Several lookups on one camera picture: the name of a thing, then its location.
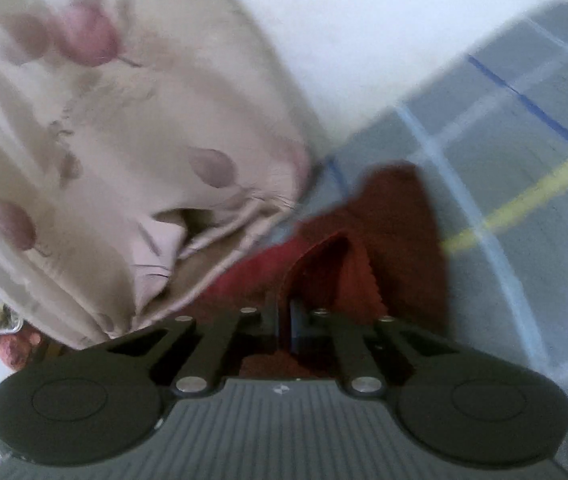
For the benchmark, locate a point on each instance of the dark red floral garment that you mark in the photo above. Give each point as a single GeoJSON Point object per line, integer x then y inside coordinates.
{"type": "Point", "coordinates": [374, 240]}

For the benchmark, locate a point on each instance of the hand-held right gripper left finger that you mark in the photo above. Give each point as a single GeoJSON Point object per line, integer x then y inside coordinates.
{"type": "Point", "coordinates": [223, 340]}

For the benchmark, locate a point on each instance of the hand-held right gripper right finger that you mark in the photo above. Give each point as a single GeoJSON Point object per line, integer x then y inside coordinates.
{"type": "Point", "coordinates": [349, 350]}

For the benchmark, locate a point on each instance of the grey plaid bed sheet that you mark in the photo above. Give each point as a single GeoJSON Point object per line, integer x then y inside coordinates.
{"type": "Point", "coordinates": [514, 200]}

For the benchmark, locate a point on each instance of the beige leaf-print curtain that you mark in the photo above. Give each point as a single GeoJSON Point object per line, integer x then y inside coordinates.
{"type": "Point", "coordinates": [113, 160]}

